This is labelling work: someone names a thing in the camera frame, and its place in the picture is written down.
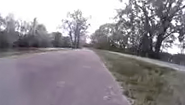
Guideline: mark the bare tree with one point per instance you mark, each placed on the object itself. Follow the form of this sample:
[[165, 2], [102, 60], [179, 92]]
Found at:
[[76, 26]]

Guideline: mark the reddish asphalt path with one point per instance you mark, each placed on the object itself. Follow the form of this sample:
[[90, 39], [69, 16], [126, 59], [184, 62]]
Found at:
[[67, 79]]

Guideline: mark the grass strip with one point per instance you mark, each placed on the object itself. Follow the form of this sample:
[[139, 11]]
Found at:
[[157, 86]]

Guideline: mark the row of large trees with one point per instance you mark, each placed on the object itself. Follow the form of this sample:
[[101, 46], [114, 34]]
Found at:
[[160, 26]]

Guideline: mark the row of bushes and trees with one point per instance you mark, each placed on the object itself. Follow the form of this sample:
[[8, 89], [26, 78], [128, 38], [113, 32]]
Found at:
[[12, 32]]

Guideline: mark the grey road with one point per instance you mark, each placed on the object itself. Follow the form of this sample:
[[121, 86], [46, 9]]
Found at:
[[179, 67]]

